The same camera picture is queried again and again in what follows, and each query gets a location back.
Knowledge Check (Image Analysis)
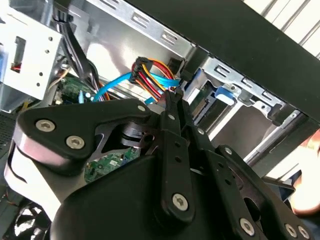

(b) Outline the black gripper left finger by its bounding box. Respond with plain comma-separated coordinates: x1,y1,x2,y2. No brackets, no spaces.
3,89,196,224

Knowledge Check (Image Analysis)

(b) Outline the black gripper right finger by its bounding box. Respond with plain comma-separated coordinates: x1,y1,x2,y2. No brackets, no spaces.
176,96,313,240

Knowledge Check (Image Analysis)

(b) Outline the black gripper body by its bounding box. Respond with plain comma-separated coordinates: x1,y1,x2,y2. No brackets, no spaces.
49,154,235,240

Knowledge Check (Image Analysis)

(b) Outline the blue SATA wire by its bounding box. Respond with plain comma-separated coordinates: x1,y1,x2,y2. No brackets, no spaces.
91,71,182,104

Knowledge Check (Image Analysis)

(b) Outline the hard disk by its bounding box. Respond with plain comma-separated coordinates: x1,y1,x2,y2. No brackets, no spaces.
183,68,242,126

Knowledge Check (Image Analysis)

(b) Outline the red orange power wire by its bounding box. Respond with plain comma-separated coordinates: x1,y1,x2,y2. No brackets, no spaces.
131,56,185,101

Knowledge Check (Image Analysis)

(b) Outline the person's hand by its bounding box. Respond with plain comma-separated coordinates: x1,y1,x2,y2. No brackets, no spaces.
291,128,320,222

